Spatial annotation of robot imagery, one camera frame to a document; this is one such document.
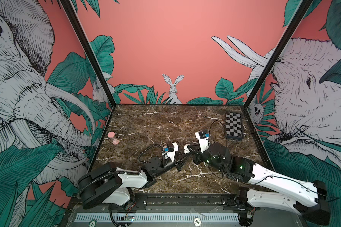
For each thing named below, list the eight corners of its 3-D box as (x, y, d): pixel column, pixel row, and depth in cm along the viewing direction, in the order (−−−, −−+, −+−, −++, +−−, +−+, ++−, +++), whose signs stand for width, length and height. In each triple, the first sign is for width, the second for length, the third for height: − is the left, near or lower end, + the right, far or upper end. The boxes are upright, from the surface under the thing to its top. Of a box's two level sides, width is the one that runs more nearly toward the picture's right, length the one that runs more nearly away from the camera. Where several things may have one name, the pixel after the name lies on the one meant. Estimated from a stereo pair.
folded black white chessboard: (224, 138, 103) (226, 135, 100) (225, 114, 118) (226, 110, 115) (241, 142, 101) (244, 139, 98) (240, 117, 116) (242, 113, 113)
